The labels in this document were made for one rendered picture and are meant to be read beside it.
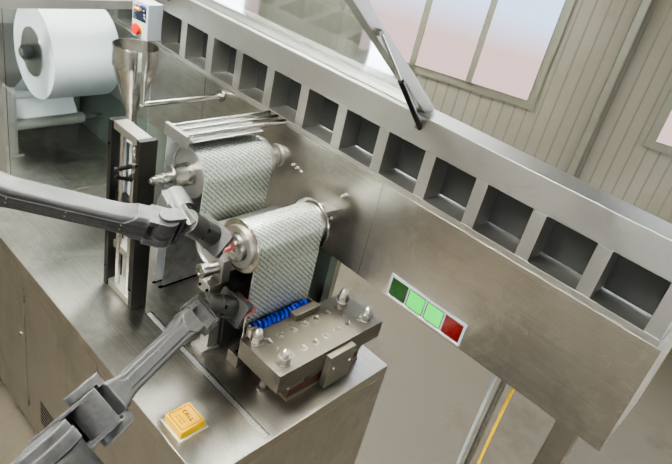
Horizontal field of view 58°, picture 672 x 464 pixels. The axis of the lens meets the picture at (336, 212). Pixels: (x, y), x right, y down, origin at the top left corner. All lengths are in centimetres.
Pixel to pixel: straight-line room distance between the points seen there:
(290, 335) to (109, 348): 49
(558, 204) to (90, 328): 126
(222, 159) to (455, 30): 237
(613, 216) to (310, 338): 82
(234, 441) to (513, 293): 75
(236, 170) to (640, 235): 101
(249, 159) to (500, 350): 83
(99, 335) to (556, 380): 118
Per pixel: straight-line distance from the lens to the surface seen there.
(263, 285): 162
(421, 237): 158
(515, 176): 141
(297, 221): 162
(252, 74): 203
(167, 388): 168
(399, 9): 387
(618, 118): 384
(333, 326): 173
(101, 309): 190
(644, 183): 396
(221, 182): 168
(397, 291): 167
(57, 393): 226
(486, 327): 155
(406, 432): 297
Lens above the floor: 212
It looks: 29 degrees down
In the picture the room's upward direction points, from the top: 14 degrees clockwise
